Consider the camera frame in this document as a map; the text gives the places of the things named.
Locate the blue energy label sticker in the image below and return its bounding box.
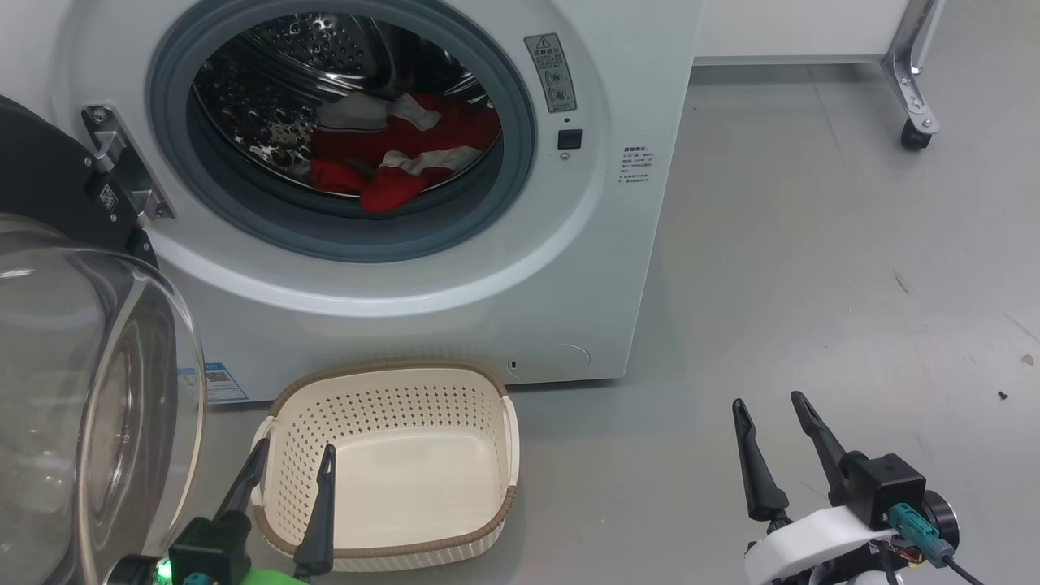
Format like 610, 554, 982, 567
177, 362, 249, 405

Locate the white front-load washing machine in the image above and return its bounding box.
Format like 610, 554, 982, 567
0, 0, 704, 405

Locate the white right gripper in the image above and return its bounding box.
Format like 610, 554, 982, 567
731, 391, 895, 585

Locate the white partition panel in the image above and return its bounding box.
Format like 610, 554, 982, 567
693, 0, 915, 67

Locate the washing machine glass door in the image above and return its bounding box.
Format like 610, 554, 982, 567
0, 96, 208, 585

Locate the red and white garment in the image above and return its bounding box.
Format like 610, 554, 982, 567
309, 92, 503, 215

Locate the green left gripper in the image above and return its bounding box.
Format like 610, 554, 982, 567
213, 438, 337, 585

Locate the grey warning sticker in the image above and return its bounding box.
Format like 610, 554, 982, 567
524, 33, 579, 114

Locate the metal partition leg with caster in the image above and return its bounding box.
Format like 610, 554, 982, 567
881, 0, 948, 152

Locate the silver metal door hinge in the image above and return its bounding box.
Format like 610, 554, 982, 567
80, 104, 176, 223

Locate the steel perforated washer drum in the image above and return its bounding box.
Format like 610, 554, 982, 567
193, 12, 488, 197

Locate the black cable with teal connector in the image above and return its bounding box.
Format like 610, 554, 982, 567
887, 503, 989, 585

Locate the cream perforated laundry basket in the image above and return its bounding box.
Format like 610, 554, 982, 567
250, 360, 521, 573

